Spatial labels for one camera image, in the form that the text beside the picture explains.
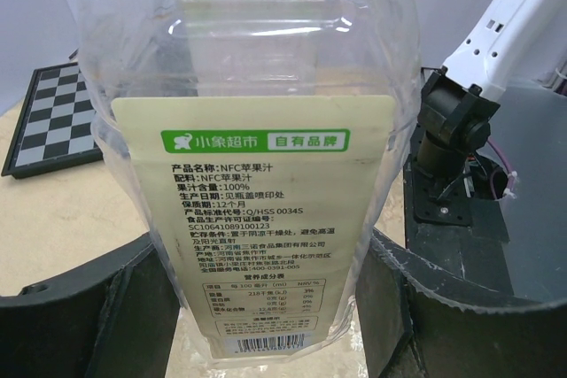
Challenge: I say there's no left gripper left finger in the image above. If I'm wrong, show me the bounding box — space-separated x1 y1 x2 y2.
1 235 180 377

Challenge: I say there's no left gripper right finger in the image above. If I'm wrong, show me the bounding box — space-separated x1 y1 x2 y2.
362 231 566 377

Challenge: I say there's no large clear plastic bottle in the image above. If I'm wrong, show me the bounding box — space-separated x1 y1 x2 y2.
77 0 420 367

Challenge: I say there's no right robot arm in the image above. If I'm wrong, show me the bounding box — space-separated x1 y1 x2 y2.
416 0 562 177

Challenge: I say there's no black white chessboard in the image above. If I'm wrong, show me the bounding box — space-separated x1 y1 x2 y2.
1 62 103 179

